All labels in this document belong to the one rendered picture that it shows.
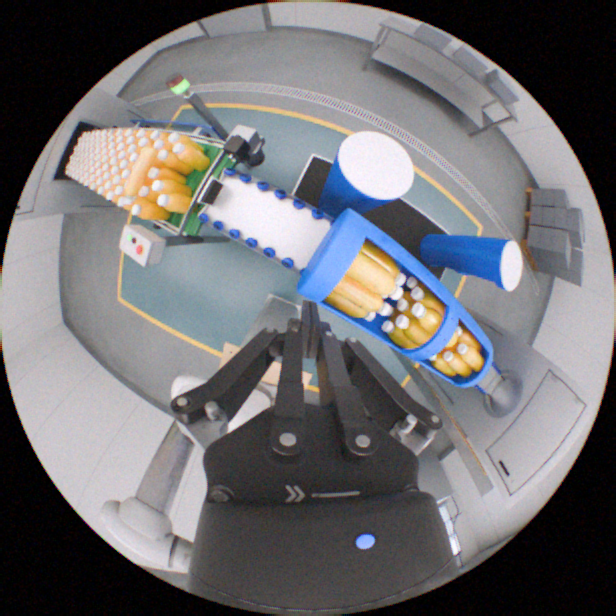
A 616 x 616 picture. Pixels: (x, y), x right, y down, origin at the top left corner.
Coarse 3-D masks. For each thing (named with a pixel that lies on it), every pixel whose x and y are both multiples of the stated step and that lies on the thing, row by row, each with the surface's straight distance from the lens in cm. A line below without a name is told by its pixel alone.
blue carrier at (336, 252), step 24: (360, 216) 54; (336, 240) 44; (360, 240) 46; (384, 240) 52; (312, 264) 52; (336, 264) 44; (408, 264) 54; (312, 288) 48; (408, 288) 82; (432, 288) 59; (336, 312) 57; (456, 312) 68; (384, 336) 74; (432, 336) 64; (480, 336) 87; (456, 384) 100
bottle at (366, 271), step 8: (360, 256) 49; (368, 256) 51; (352, 264) 48; (360, 264) 48; (368, 264) 49; (376, 264) 51; (352, 272) 49; (360, 272) 49; (368, 272) 49; (376, 272) 50; (384, 272) 52; (360, 280) 50; (368, 280) 50; (376, 280) 50; (384, 280) 51; (392, 280) 53; (368, 288) 52; (376, 288) 52; (384, 288) 52; (392, 288) 54
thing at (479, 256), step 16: (432, 240) 168; (448, 240) 153; (464, 240) 142; (480, 240) 133; (496, 240) 127; (432, 256) 165; (448, 256) 148; (464, 256) 136; (480, 256) 126; (496, 256) 119; (464, 272) 143; (480, 272) 129; (496, 272) 119
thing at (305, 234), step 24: (240, 192) 81; (264, 192) 78; (216, 216) 82; (240, 216) 79; (264, 216) 76; (288, 216) 75; (264, 240) 76; (288, 240) 74; (312, 240) 74; (480, 384) 176
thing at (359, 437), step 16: (320, 352) 14; (336, 352) 13; (320, 368) 14; (336, 368) 12; (320, 384) 13; (336, 384) 10; (320, 400) 12; (336, 400) 9; (352, 400) 9; (336, 416) 9; (352, 416) 8; (352, 432) 8; (368, 432) 8; (352, 448) 7; (368, 448) 7
